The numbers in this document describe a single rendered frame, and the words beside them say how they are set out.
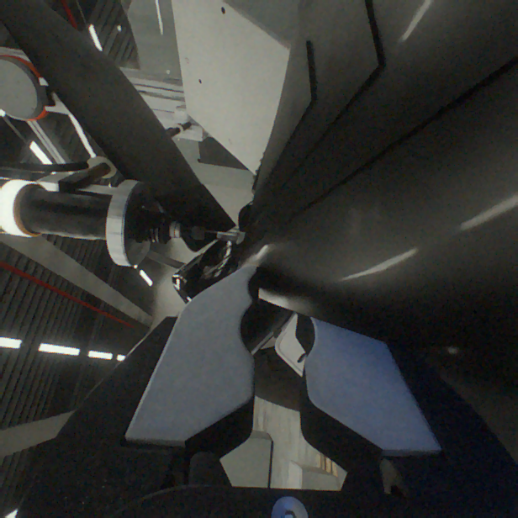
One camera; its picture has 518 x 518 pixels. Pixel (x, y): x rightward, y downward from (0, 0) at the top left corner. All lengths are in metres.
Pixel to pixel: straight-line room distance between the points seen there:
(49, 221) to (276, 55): 0.34
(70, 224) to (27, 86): 0.86
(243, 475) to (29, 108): 7.15
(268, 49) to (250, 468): 7.35
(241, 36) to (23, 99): 0.75
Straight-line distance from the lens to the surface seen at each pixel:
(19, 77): 1.12
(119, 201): 0.24
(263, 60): 0.49
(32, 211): 0.28
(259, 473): 7.53
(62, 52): 0.37
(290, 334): 0.31
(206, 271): 0.28
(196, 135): 0.82
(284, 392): 0.54
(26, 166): 0.41
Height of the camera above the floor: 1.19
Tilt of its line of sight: 3 degrees down
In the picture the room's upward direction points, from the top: 82 degrees counter-clockwise
